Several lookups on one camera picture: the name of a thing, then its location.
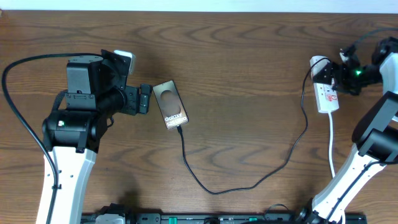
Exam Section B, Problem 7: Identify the white power strip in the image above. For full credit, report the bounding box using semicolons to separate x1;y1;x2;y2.
309;55;340;114

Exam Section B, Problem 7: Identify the black USB charging cable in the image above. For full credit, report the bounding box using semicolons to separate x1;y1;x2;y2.
176;57;332;195

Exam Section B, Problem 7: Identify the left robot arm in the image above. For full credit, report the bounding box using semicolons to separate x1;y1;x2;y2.
36;50;152;223

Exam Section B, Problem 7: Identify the white USB charger adapter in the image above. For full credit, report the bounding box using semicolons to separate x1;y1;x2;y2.
310;55;333;85

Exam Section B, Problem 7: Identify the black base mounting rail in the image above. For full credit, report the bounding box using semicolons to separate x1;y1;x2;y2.
80;203;368;224

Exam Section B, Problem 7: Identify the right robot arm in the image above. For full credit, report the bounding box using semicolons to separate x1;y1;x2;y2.
291;37;397;223

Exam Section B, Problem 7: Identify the white power strip cord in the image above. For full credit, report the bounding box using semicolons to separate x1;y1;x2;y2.
327;111;346;224

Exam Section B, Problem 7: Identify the Galaxy S25 Ultra smartphone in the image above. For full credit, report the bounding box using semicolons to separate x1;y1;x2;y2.
153;80;189;129

